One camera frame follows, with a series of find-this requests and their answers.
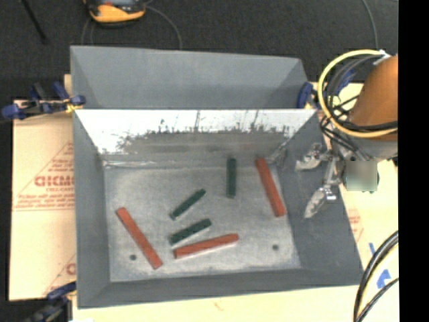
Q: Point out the dark green flat block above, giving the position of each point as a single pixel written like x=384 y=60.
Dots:
x=231 y=178
x=190 y=231
x=187 y=204

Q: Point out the grey metal bin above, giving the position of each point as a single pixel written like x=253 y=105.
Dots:
x=201 y=196

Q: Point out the red-brown flat block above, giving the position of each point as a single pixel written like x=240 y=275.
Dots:
x=271 y=188
x=205 y=245
x=139 y=238

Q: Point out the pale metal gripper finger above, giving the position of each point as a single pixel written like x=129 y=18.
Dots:
x=306 y=163
x=316 y=201

